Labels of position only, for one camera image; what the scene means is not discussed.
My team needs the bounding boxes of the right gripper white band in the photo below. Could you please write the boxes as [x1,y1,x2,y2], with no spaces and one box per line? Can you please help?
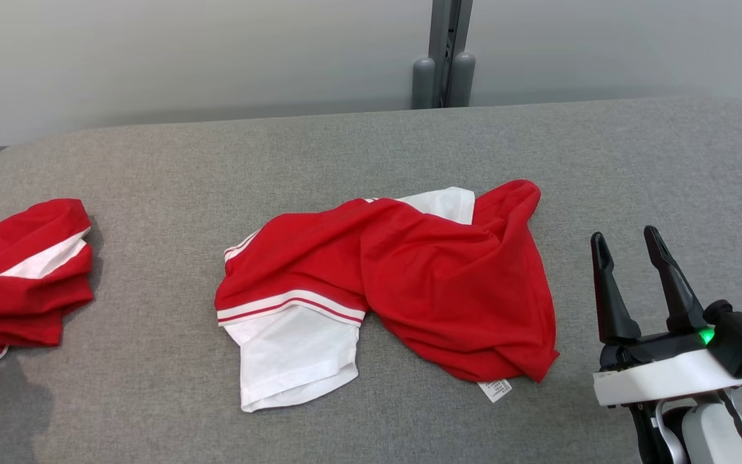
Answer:
[590,225,742,408]

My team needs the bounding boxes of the red tshirt white striped sleeves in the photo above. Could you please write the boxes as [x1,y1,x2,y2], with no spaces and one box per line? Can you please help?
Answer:
[214,179,560,413]

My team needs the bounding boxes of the red garment broad white band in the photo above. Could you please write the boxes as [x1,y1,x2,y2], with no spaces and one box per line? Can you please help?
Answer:
[0,198,95,365]

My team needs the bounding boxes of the grey cylindrical post foot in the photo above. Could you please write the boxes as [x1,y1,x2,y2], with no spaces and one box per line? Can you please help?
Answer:
[412,57,437,110]
[446,52,477,108]

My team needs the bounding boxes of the grey metal partition post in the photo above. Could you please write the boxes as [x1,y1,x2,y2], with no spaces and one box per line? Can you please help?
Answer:
[428,0,475,109]

